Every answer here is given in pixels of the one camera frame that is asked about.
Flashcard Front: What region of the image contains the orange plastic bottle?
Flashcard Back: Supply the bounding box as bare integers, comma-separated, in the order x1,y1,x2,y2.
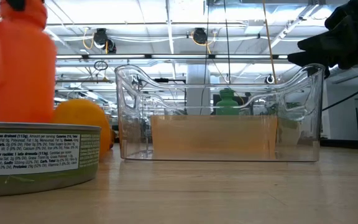
0,0,58,124

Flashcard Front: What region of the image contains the green plastic bottle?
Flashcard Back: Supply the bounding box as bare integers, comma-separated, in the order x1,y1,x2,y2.
215,88,241,116

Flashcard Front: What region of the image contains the orange fruit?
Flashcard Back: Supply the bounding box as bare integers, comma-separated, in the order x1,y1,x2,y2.
52,98,111,159

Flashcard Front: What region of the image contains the green label tin can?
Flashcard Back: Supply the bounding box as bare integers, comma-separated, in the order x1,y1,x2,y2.
0,121,101,197

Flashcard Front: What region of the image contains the clear plastic bin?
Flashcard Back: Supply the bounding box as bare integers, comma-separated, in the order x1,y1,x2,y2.
114,63,326,162

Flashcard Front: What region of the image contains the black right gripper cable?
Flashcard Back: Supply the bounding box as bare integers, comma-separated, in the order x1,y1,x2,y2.
321,80,358,112

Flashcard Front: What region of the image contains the yellow cable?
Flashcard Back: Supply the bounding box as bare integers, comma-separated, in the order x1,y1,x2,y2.
262,0,278,85

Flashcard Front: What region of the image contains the black ceiling cable reel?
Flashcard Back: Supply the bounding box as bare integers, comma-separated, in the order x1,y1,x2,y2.
92,27,117,54
191,27,208,45

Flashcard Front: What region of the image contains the black hanging cable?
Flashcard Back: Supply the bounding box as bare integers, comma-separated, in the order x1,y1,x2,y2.
203,0,211,86

